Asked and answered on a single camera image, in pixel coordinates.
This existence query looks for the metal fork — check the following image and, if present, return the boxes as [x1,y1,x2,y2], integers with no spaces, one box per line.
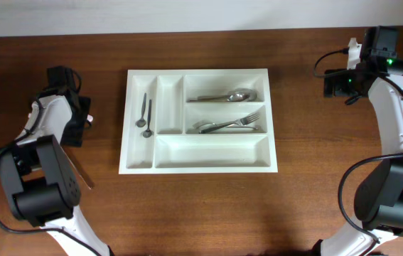
[193,121,258,133]
[199,112,260,134]

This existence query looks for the right black cable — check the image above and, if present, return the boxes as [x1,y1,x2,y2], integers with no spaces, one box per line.
[312,48,403,246]

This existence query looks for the white plastic cutlery tray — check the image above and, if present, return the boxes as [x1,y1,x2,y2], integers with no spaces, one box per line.
[119,69,278,174]

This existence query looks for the left black camera cable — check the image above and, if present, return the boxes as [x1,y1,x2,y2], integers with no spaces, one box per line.
[0,69,102,256]

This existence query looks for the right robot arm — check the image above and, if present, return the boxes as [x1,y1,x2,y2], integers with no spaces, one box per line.
[311,26,403,255]

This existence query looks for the large metal spoon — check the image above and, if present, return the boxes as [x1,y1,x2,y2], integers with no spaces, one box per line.
[190,91,239,102]
[237,88,257,102]

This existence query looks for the dark-handled small metal teaspoon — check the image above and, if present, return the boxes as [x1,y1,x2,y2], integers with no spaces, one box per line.
[142,100,153,138]

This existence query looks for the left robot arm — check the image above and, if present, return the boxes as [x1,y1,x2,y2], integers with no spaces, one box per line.
[0,65,113,255]

